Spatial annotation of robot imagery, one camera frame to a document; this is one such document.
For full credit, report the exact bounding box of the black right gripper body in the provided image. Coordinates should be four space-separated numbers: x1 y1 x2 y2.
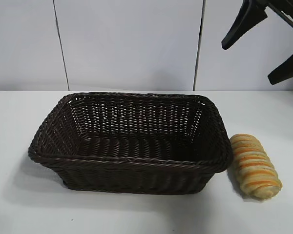
264 0 293 39

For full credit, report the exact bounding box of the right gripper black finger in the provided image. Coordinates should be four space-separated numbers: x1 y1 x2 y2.
221 0 269 51
267 45 293 85

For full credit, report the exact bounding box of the long striped bread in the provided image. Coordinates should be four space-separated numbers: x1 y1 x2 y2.
230 133 283 201

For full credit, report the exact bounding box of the dark brown woven basket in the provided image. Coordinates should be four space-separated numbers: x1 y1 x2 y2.
27 92 234 195

